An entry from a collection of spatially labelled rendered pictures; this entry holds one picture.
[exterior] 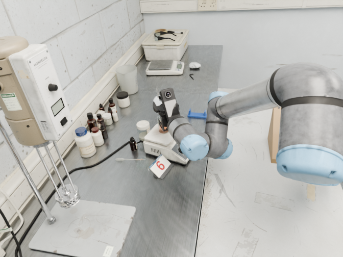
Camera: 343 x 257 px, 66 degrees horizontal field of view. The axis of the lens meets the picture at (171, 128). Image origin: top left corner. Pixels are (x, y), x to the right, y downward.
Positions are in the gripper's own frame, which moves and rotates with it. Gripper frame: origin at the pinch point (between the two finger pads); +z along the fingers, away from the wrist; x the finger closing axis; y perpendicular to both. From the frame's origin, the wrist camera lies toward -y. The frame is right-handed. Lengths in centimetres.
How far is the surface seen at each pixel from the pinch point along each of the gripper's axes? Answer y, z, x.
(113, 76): 16, 68, -7
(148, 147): 20.8, -2.9, -7.7
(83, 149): 20.6, 8.3, -33.3
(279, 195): 26, -43, 27
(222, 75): 53, 105, 94
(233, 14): 0, 101, 99
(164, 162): 23.9, -11.8, -4.2
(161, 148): 19.3, -7.9, -3.4
